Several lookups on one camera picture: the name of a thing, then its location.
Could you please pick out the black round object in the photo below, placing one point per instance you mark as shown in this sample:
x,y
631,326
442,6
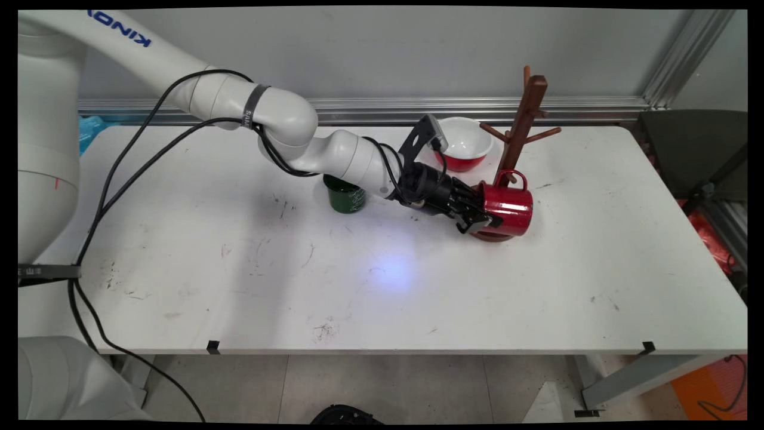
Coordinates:
x,y
346,415

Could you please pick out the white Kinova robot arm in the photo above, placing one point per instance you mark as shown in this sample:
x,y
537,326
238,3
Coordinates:
x,y
292,119

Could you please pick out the grey table leg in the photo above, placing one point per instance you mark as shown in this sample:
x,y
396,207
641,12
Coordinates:
x,y
644,379

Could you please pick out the orange floor mat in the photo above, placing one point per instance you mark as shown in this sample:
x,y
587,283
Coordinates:
x,y
713,388

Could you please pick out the red bowl white inside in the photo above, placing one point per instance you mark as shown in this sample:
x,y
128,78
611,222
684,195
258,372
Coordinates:
x,y
468,146

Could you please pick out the red speckled enamel mug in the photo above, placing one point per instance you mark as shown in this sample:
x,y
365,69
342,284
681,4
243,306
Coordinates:
x,y
513,206

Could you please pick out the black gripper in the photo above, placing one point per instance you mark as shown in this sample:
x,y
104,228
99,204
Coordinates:
x,y
430,185

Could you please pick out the blue bubble wrap sheet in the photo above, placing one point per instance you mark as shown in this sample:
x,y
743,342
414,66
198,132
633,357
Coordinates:
x,y
89,134

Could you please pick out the red plastic bag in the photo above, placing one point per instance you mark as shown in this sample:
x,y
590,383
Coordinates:
x,y
713,242

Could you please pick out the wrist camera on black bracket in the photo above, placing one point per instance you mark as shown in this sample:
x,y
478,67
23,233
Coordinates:
x,y
425,134

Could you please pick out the black table edge clip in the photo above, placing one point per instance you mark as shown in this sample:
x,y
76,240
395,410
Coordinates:
x,y
213,347
649,349

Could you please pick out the aluminium frame profile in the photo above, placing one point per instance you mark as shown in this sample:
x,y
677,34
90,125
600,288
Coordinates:
x,y
727,230
686,60
477,111

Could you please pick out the dark green enamel mug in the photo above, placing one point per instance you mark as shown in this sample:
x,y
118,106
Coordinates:
x,y
346,202

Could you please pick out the brown wooden mug tree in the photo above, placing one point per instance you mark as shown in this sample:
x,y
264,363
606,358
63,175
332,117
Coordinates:
x,y
528,113

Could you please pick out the white table leg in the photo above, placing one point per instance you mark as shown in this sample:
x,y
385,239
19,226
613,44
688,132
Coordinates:
x,y
138,373

